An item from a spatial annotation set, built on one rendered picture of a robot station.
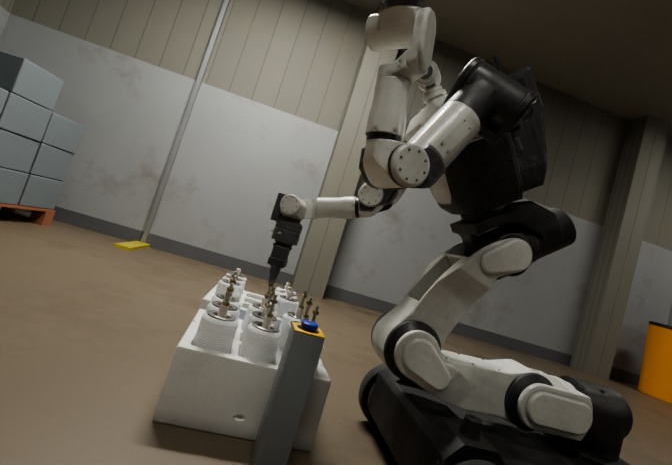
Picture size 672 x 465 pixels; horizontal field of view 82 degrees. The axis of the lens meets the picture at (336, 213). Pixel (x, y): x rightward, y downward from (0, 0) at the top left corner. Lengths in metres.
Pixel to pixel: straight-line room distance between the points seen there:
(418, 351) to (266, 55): 3.51
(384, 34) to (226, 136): 3.17
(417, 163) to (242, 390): 0.69
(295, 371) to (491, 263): 0.53
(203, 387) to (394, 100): 0.78
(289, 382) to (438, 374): 0.34
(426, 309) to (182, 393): 0.61
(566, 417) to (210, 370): 0.88
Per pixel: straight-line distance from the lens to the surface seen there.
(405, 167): 0.68
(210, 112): 3.93
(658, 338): 5.25
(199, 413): 1.08
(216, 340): 1.05
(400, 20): 0.78
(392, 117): 0.71
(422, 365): 0.98
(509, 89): 0.86
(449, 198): 1.02
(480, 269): 1.02
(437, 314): 1.02
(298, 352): 0.89
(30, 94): 3.29
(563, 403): 1.20
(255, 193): 3.76
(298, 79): 4.03
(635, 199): 5.31
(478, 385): 1.12
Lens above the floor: 0.52
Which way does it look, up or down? 5 degrees up
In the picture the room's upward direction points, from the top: 17 degrees clockwise
